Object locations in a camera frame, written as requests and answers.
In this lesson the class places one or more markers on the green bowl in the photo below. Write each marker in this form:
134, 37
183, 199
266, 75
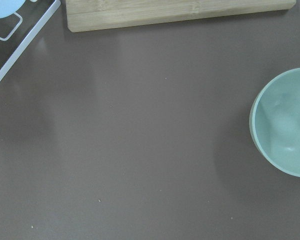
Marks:
274, 122

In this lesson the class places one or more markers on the bamboo cutting board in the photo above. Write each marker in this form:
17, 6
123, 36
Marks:
91, 15

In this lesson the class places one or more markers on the white wire cup rack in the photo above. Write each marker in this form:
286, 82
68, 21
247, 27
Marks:
20, 28

